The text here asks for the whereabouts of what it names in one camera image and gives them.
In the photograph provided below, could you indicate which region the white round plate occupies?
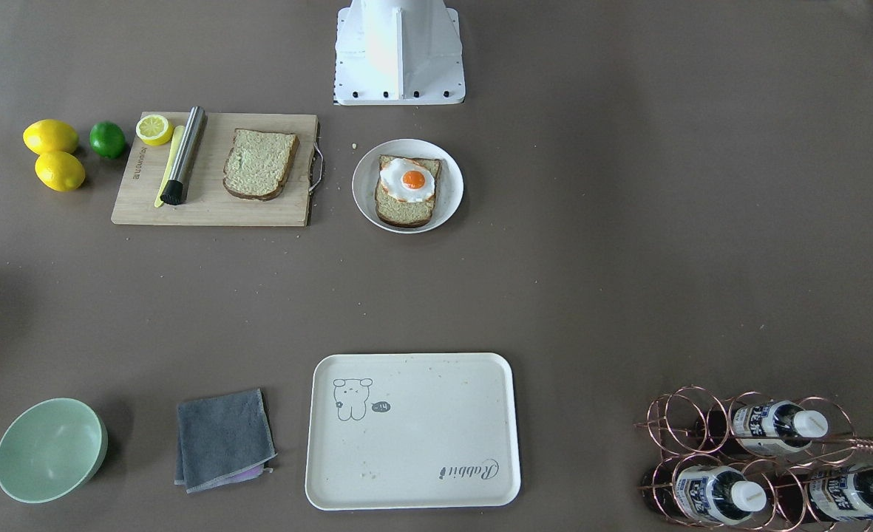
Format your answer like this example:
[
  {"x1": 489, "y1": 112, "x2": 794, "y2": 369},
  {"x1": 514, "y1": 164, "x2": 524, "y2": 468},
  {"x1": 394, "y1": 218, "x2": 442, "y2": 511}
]
[{"x1": 352, "y1": 139, "x2": 464, "y2": 233}]

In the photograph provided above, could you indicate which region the bread slice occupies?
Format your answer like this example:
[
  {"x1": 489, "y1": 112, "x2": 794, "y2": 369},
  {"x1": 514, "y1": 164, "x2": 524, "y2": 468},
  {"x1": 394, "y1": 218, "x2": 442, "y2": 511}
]
[
  {"x1": 223, "y1": 129, "x2": 299, "y2": 201},
  {"x1": 374, "y1": 154, "x2": 442, "y2": 228}
]

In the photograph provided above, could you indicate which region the cream rabbit tray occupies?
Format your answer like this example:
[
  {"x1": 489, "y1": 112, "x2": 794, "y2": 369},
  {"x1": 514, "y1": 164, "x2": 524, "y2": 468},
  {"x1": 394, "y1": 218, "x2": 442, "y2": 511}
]
[{"x1": 305, "y1": 352, "x2": 521, "y2": 511}]

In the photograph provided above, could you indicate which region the fried egg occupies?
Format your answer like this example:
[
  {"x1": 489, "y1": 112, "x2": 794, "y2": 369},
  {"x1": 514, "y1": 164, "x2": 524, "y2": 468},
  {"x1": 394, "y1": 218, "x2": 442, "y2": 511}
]
[{"x1": 378, "y1": 157, "x2": 436, "y2": 203}]

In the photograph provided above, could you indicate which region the steel muddler black tip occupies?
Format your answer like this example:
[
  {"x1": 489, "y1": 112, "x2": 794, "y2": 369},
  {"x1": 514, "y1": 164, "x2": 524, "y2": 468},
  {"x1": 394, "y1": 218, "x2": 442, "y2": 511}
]
[{"x1": 161, "y1": 106, "x2": 206, "y2": 205}]

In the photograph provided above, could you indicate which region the grey folded cloth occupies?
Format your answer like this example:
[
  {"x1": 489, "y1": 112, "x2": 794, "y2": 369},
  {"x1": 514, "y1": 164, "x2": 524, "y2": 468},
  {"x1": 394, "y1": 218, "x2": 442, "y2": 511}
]
[{"x1": 174, "y1": 388, "x2": 276, "y2": 493}]

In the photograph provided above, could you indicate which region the wooden cutting board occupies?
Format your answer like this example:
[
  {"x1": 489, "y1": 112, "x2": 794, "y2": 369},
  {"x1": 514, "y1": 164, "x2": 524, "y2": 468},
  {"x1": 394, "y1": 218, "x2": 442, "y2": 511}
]
[{"x1": 111, "y1": 112, "x2": 320, "y2": 227}]

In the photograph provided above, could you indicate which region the half lemon slice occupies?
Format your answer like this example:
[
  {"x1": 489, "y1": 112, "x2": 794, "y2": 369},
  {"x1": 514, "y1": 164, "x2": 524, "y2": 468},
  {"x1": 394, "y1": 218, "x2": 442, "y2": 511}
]
[{"x1": 135, "y1": 114, "x2": 174, "y2": 147}]

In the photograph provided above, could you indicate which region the green lime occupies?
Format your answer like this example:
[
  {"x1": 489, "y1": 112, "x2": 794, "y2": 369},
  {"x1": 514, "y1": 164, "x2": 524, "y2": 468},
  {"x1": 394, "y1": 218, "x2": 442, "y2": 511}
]
[{"x1": 89, "y1": 121, "x2": 126, "y2": 160}]

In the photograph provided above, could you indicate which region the tea bottle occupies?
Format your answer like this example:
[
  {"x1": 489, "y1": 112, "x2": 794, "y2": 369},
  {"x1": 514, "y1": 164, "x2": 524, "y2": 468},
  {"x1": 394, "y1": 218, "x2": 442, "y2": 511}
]
[
  {"x1": 689, "y1": 400, "x2": 829, "y2": 459},
  {"x1": 639, "y1": 465, "x2": 768, "y2": 526},
  {"x1": 772, "y1": 467, "x2": 873, "y2": 523}
]

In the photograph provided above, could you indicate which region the tea bottle upper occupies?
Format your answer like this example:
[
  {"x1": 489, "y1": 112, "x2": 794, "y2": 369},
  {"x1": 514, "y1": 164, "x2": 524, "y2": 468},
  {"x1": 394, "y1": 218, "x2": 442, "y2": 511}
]
[{"x1": 689, "y1": 400, "x2": 829, "y2": 459}]

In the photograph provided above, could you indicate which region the yellow lemon lower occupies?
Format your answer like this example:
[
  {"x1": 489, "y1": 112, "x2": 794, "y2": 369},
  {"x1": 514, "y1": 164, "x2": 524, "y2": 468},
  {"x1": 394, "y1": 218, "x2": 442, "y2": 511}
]
[{"x1": 34, "y1": 151, "x2": 86, "y2": 191}]

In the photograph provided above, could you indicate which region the yellow lemon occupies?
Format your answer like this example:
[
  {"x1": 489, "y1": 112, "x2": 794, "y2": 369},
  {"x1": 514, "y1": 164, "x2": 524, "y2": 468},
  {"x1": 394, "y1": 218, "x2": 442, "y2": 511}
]
[
  {"x1": 34, "y1": 151, "x2": 86, "y2": 191},
  {"x1": 21, "y1": 119, "x2": 79, "y2": 155}
]

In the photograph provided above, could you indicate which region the yellow lemon upper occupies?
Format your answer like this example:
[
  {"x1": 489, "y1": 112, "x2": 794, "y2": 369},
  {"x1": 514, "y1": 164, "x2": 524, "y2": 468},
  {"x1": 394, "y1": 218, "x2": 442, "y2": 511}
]
[{"x1": 21, "y1": 119, "x2": 79, "y2": 155}]

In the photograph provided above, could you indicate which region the green ceramic bowl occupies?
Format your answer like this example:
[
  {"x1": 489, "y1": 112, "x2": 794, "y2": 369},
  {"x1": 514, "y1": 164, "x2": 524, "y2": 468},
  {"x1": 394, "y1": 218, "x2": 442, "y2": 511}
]
[{"x1": 0, "y1": 398, "x2": 109, "y2": 504}]

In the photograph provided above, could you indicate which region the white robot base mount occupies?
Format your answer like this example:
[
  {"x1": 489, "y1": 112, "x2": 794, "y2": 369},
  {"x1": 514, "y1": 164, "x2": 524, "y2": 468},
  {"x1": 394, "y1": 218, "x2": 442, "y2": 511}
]
[{"x1": 333, "y1": 1, "x2": 466, "y2": 106}]

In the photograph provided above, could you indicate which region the copper wire bottle rack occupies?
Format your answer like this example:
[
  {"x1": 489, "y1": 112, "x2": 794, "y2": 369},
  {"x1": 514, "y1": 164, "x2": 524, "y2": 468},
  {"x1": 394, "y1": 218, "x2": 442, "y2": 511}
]
[{"x1": 638, "y1": 385, "x2": 873, "y2": 531}]

